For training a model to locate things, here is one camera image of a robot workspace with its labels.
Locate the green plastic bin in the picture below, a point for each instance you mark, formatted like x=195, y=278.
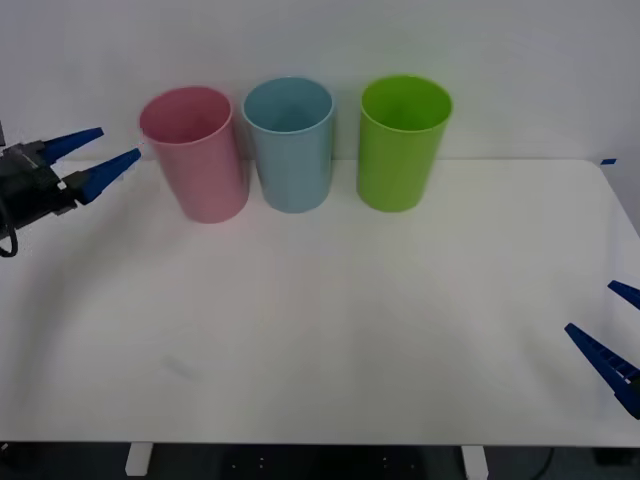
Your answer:
x=395, y=160

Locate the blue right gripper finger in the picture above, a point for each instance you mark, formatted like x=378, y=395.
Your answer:
x=627, y=292
x=607, y=357

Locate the pink plastic bin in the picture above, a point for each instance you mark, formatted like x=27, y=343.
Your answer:
x=200, y=165

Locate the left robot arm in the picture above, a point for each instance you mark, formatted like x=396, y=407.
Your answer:
x=13, y=239

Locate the white table leg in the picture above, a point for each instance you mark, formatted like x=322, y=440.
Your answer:
x=138, y=459
x=473, y=460

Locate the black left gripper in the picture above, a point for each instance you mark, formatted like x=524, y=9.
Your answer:
x=30, y=185

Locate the pale blue plastic bin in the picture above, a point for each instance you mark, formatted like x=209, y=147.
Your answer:
x=292, y=160

